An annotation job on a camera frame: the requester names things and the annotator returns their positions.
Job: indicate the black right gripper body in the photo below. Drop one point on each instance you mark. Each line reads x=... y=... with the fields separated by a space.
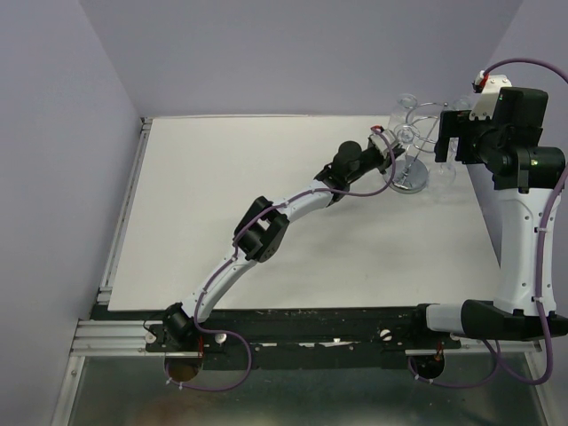
x=473 y=136

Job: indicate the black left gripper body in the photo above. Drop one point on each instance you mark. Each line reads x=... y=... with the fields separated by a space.
x=367 y=161

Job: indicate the clear wine glass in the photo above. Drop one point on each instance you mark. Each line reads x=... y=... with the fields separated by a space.
x=411 y=174
x=442 y=175

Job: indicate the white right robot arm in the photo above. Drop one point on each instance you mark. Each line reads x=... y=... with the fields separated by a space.
x=502 y=133

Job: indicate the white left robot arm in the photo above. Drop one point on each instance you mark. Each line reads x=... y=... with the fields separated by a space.
x=258 y=235

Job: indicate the chrome wine glass rack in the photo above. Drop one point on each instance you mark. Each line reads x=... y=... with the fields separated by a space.
x=421 y=128

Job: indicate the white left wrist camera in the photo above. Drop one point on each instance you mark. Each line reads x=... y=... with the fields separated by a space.
x=380 y=141

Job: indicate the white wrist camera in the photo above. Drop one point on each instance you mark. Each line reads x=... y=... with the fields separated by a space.
x=380 y=141
x=488 y=87

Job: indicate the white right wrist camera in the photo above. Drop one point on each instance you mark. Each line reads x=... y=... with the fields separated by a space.
x=488 y=87

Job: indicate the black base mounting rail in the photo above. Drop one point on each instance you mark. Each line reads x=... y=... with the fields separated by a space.
x=278 y=339

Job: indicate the aluminium frame rail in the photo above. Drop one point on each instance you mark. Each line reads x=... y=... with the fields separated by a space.
x=114 y=337

